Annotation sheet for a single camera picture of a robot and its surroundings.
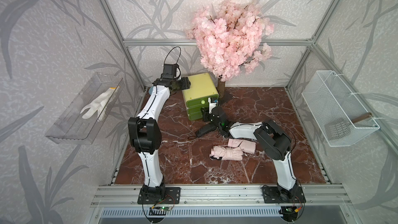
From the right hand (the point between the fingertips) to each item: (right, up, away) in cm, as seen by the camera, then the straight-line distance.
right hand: (202, 107), depth 94 cm
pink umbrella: (+26, -21, -8) cm, 34 cm away
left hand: (-9, +15, -2) cm, 17 cm away
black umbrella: (+2, -13, -2) cm, 14 cm away
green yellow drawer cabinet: (0, +12, -3) cm, 13 cm away
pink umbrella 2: (+12, -24, -11) cm, 29 cm away
